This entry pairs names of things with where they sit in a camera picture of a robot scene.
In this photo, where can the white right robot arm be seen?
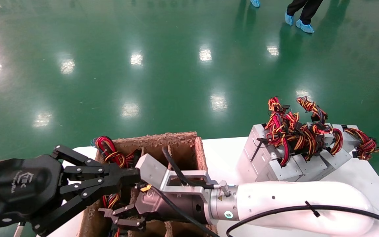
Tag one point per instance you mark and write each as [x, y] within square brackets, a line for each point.
[291, 197]

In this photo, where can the thin white rod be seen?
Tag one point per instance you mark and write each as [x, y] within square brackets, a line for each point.
[18, 230]

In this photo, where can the brown cardboard divider box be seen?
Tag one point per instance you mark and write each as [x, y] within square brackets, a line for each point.
[201, 154]

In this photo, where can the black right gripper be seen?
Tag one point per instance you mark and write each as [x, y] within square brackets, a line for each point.
[163, 210]

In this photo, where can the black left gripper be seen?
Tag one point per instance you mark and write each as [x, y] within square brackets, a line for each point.
[18, 187]

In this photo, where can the person in black shirt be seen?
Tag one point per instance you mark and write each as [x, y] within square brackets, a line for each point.
[304, 13]

